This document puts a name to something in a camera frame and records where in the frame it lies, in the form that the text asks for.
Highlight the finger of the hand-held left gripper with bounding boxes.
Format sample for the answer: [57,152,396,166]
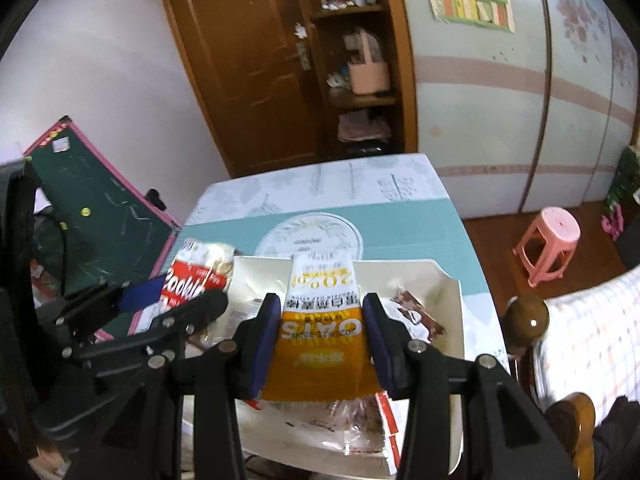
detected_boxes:
[62,289,230,366]
[37,280,168,333]

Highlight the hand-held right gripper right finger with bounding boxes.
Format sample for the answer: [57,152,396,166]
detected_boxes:
[362,291,573,480]

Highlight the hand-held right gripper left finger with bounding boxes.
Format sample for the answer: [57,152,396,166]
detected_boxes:
[100,292,281,480]

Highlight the red label cookie packet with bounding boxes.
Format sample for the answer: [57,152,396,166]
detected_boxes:
[159,240,236,316]

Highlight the brown chocolate snack packet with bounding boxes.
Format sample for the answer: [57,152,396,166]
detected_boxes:
[390,287,447,342]

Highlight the orange oat bar packet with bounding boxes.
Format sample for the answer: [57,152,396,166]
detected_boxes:
[261,254,383,403]

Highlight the clear mixed nut packet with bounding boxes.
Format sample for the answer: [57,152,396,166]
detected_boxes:
[240,392,401,476]

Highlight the white plastic tray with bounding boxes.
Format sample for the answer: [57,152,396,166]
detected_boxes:
[220,255,463,476]

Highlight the pink framed chalkboard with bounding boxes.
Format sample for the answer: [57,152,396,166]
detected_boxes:
[22,116,183,341]

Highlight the teal patterned tablecloth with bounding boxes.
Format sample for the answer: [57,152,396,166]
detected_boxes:
[180,152,506,376]

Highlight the pink plastic stool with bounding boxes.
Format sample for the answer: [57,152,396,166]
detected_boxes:
[512,206,582,288]

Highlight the checked bedsheet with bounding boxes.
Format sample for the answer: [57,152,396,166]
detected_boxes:
[530,265,640,406]

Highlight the folded pink cloth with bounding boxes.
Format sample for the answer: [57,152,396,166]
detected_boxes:
[337,111,392,142]

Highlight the floral wardrobe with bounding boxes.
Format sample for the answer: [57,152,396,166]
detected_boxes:
[395,0,640,218]

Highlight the wooden door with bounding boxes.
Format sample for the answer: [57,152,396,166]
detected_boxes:
[155,0,333,178]

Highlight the person's dark clothing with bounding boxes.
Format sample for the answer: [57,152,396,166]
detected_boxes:
[595,395,640,480]

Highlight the pink toy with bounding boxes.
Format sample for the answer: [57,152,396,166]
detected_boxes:
[601,207,626,238]

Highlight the wooden shelf cabinet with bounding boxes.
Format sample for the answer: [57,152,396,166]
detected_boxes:
[295,0,418,161]

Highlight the pink basket with handle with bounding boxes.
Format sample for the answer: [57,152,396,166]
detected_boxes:
[348,30,391,96]

